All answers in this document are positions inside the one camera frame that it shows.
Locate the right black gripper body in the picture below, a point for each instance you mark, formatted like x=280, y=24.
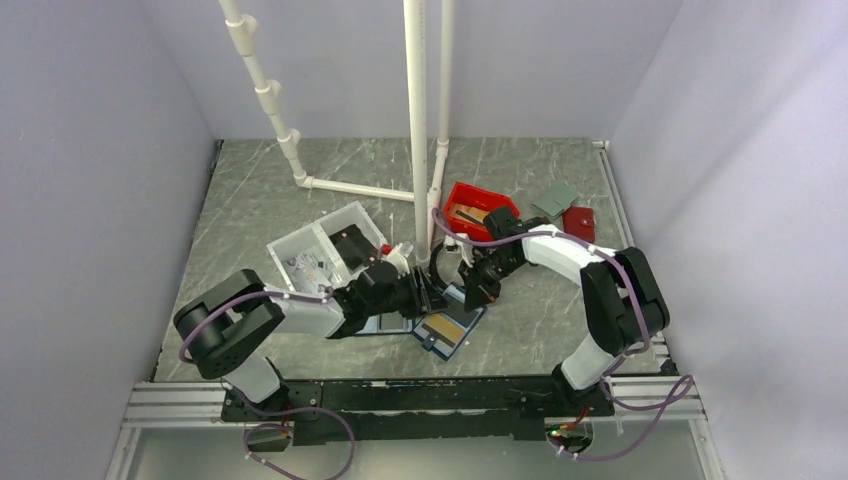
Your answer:
x=494, y=266

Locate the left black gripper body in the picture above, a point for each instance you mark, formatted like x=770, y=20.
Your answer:
x=400, y=299

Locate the blue card holder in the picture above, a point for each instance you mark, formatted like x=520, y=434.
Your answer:
x=455, y=295

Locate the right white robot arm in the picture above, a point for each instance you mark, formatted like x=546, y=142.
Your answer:
x=623, y=304

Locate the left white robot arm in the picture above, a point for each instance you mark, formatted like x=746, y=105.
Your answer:
x=222, y=330

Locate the gold striped credit card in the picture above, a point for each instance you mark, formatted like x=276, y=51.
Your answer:
x=444, y=328

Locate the open black card holder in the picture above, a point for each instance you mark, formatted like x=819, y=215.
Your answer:
x=386, y=324

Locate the silver cards in bin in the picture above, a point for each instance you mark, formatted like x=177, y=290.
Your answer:
x=307, y=273

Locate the grey-green card holder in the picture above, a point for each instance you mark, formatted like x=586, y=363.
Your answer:
x=555, y=201

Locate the red leather card holder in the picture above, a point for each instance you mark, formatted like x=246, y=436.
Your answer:
x=580, y=222

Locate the black wallet in bin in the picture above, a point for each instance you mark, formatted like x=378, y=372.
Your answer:
x=354, y=248

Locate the red plastic bin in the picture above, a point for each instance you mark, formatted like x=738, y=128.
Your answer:
x=467, y=194

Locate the clear plastic two-compartment bin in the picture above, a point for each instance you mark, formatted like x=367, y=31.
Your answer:
x=314, y=238

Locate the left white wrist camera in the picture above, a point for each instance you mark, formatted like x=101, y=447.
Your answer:
x=398, y=256

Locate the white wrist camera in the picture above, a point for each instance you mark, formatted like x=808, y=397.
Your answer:
x=455, y=244
x=398, y=256

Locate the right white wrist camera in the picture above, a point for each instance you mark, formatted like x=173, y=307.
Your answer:
x=455, y=244

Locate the white PVC pipe frame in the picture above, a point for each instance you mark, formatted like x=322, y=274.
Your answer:
x=426, y=193

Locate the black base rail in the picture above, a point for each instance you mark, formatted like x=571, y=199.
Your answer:
x=322, y=411

